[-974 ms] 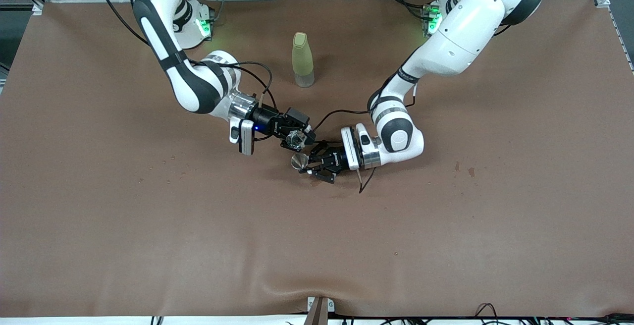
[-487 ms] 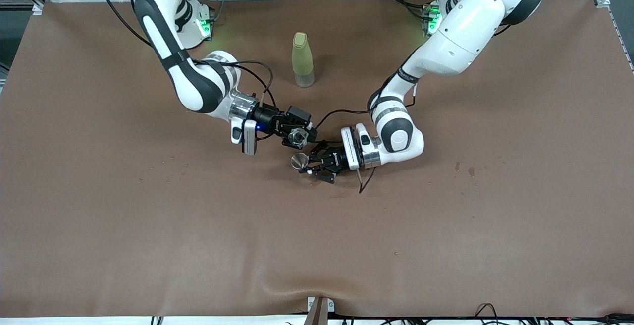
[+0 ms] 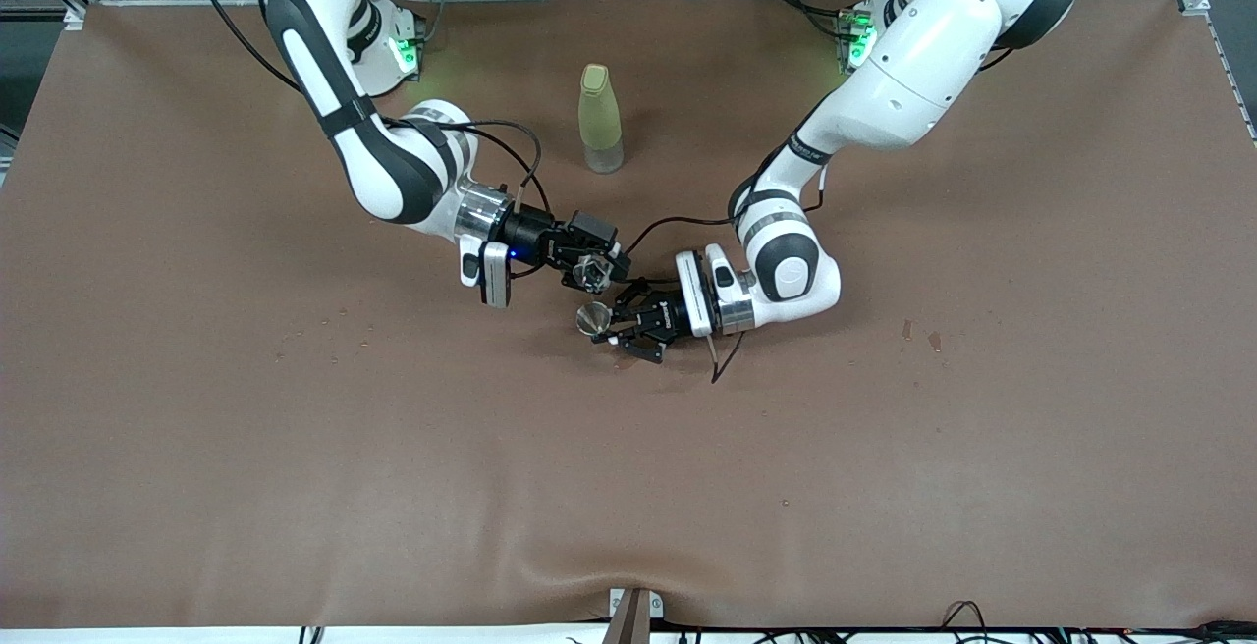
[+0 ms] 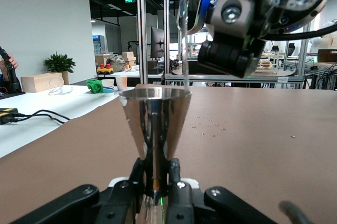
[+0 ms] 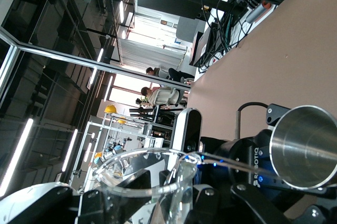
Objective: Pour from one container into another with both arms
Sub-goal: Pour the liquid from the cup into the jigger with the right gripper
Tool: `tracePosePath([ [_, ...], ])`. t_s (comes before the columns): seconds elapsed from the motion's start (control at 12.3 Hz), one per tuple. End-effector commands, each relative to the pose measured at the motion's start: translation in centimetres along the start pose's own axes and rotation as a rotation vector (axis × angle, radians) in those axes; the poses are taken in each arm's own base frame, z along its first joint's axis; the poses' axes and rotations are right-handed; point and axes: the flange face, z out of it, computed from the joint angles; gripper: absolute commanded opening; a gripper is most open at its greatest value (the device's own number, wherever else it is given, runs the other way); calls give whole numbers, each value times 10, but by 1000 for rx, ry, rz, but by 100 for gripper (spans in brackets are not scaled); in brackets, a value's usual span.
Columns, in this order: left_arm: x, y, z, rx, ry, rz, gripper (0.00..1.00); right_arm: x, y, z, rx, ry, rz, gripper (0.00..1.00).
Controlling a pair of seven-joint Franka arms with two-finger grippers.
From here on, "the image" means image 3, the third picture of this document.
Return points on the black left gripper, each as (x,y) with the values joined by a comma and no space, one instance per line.
(664,315)

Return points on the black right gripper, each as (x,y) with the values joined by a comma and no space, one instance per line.
(531,235)

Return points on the small clear glass cup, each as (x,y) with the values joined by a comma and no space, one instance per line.
(594,273)

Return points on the metal jigger measuring cup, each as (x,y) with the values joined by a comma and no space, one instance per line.
(592,318)

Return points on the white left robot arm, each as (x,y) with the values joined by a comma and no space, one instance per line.
(933,45)

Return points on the yellow-green frosted bottle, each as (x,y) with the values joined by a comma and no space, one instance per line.
(599,119)

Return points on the large table cover mat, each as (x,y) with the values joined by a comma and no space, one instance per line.
(628,507)

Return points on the metal table edge bracket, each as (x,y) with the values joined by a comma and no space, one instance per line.
(633,619)

